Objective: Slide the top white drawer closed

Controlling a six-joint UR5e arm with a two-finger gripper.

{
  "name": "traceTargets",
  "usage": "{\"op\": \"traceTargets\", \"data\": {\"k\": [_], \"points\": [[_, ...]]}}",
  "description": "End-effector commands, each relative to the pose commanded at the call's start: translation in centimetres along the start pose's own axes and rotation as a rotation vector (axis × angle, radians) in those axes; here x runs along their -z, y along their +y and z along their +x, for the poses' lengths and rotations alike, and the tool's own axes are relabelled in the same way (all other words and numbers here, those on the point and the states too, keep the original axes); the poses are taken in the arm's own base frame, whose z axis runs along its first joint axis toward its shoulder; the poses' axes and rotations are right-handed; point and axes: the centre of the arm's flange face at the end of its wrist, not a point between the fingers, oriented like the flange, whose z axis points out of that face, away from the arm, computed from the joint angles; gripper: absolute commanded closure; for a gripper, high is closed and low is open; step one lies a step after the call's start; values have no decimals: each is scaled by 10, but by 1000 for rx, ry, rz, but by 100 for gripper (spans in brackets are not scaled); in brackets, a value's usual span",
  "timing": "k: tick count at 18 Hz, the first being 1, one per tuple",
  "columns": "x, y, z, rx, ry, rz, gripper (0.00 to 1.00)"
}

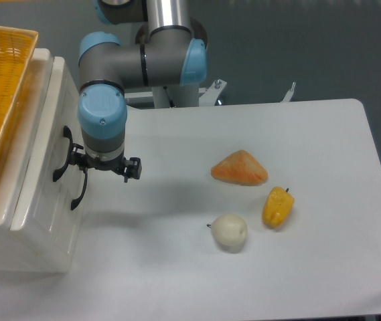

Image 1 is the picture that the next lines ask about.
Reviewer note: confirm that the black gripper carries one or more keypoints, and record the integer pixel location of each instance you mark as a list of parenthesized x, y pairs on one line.
[(127, 168)]

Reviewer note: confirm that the white top drawer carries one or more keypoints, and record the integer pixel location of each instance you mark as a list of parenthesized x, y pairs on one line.
[(44, 220)]

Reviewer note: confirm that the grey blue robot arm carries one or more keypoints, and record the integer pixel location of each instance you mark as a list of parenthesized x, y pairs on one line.
[(172, 61)]

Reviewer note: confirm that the white drawer cabinet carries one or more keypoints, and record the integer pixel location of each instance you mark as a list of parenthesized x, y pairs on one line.
[(14, 255)]

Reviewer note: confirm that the orange triangular bread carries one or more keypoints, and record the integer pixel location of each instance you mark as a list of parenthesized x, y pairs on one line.
[(240, 168)]

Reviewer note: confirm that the white pear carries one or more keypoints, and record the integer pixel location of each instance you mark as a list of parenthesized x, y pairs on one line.
[(229, 231)]

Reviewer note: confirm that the yellow bell pepper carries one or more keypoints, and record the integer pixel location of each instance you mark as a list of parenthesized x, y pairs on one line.
[(277, 207)]

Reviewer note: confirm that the black lower drawer handle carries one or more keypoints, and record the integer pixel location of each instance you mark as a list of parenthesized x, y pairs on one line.
[(75, 202)]

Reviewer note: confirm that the white metal bracket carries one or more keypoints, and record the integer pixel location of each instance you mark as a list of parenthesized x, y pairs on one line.
[(289, 94)]

